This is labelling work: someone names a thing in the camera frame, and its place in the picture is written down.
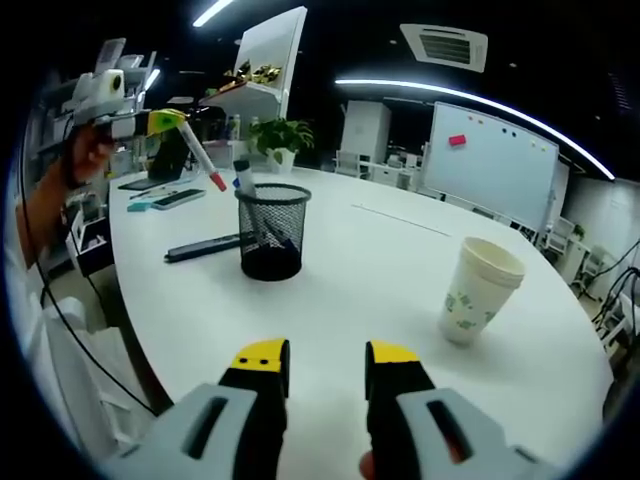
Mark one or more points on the dark grey laser pointer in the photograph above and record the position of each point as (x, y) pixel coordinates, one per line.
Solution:
(205, 247)

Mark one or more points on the potted green plant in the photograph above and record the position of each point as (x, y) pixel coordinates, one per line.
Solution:
(280, 140)

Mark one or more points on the person's left hand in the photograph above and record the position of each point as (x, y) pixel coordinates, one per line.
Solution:
(82, 157)

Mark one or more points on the grey metal shelf rack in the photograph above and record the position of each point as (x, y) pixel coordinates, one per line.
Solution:
(135, 65)

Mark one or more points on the black mesh pen holder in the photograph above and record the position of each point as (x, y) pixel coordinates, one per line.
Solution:
(272, 260)

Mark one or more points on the red cap whiteboard marker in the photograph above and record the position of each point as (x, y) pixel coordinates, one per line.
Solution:
(200, 155)

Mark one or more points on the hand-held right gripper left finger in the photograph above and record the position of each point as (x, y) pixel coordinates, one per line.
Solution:
(210, 440)

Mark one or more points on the white office chair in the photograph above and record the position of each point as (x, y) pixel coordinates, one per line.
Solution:
(352, 162)
(560, 234)

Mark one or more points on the gold decoration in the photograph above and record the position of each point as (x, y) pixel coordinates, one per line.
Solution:
(260, 72)

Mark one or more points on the ceiling air conditioner vent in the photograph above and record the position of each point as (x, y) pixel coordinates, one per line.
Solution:
(445, 47)

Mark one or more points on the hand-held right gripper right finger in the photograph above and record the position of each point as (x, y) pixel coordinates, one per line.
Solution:
(425, 440)

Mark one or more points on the person's right hand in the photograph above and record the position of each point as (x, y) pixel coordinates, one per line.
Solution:
(368, 465)

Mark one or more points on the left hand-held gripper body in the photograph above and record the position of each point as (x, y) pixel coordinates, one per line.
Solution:
(100, 92)

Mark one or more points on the white rolling whiteboard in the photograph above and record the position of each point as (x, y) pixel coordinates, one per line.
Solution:
(490, 165)

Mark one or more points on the black phone on stand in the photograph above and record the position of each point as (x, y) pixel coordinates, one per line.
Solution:
(90, 250)

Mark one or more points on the black laptop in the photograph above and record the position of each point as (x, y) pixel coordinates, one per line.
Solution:
(167, 157)

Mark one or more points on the short ceiling light strip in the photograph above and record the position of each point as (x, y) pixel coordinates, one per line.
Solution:
(152, 79)

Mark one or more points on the black cap whiteboard marker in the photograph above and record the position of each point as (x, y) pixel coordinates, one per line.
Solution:
(245, 172)

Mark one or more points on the blue sticky notepad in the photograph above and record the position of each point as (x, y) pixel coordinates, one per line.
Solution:
(139, 207)

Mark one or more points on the white curved partition shelf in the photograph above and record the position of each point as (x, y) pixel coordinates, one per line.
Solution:
(270, 45)

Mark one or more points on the pale plastic bottle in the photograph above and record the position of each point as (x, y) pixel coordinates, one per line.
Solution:
(235, 127)

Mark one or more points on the pink whiteboard eraser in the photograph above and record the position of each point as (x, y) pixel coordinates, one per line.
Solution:
(457, 140)

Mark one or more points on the phone in pale case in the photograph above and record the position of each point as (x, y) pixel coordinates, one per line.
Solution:
(177, 199)

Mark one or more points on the long ceiling light strip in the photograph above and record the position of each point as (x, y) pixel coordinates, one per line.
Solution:
(450, 90)
(210, 12)

